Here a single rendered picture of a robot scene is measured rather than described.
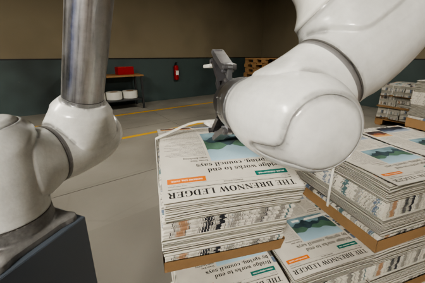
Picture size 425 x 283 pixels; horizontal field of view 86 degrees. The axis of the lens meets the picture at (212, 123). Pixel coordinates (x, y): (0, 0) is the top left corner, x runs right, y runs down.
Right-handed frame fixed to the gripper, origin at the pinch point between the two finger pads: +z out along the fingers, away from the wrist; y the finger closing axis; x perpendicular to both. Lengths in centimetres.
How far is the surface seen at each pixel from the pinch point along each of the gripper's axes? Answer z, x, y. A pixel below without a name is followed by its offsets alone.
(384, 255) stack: -11, 53, 50
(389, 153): 1, 65, 23
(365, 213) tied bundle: -8, 47, 37
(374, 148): 6, 64, 22
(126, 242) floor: 111, -39, 122
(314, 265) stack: -11, 27, 48
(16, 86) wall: 572, -310, 19
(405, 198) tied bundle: -13, 54, 30
